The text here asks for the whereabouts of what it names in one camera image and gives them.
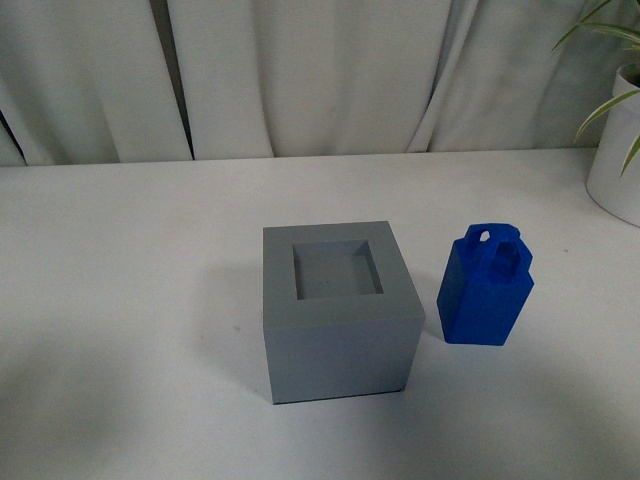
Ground blue handled block part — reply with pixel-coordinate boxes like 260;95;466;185
437;223;534;346

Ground gray cube base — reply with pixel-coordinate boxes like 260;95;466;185
263;221;425;404

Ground white curtain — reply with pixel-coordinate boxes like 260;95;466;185
1;1;639;166

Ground white plant pot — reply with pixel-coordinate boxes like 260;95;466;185
586;63;639;226

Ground green plant leaves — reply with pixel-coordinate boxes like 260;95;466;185
552;0;639;177

